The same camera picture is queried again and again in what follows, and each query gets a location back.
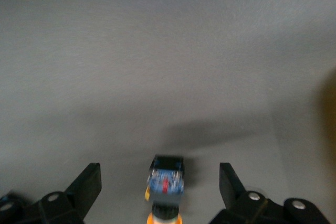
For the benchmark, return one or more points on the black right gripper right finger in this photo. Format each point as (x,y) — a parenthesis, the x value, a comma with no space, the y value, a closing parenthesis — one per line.
(236,203)

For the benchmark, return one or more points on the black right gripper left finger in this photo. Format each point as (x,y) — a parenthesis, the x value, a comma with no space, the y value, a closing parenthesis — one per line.
(78,197)

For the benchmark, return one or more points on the yellow plastic tray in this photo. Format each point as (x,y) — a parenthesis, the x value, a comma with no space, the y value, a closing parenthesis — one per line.
(330,108)

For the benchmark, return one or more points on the yellow cap push button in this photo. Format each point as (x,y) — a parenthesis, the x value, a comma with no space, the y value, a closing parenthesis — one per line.
(165,182)

